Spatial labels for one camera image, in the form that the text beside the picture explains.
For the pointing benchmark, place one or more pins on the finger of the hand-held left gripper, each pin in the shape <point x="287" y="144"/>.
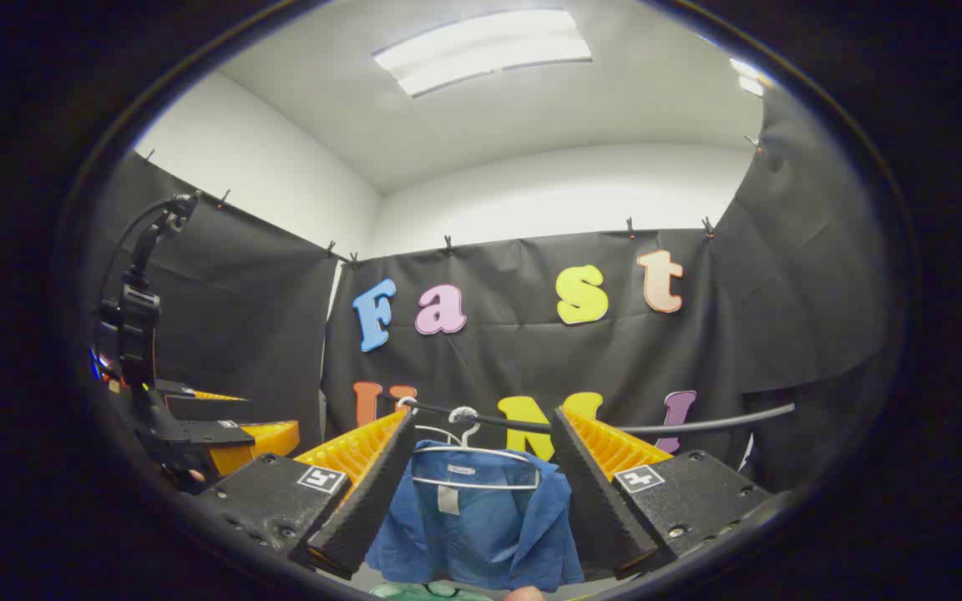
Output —
<point x="197" y="442"/>
<point x="197" y="407"/>

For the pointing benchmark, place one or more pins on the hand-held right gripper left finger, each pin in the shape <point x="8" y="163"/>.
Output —
<point x="372" y="501"/>

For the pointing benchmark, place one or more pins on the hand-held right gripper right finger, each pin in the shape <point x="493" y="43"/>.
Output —
<point x="598" y="501"/>

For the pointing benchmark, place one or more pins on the blue shirt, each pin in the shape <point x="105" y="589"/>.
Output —
<point x="489" y="534"/>

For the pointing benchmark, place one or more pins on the pale green cloth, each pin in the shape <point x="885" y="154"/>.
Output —
<point x="414" y="593"/>

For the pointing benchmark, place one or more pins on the white tape wrap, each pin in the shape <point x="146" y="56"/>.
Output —
<point x="463" y="414"/>

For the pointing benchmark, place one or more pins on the black backdrop cloth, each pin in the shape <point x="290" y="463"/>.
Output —
<point x="514" y="351"/>

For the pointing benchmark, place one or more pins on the large ceiling light panel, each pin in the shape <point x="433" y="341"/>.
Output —
<point x="481" y="50"/>

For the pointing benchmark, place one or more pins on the black clothes rail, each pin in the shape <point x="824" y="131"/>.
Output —
<point x="698" y="424"/>

